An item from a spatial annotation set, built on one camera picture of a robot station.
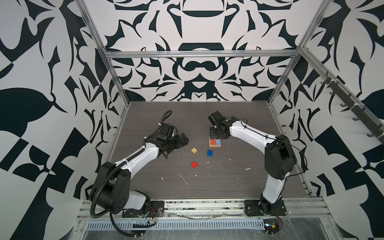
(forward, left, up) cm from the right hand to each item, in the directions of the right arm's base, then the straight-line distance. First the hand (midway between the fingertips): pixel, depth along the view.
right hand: (215, 133), depth 91 cm
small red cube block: (-15, +13, -10) cm, 22 cm away
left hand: (-5, +18, +2) cm, 19 cm away
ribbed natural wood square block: (-6, +13, -8) cm, 17 cm away
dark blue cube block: (-8, +3, -9) cm, 13 cm away
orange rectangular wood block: (-1, +1, -8) cm, 8 cm away
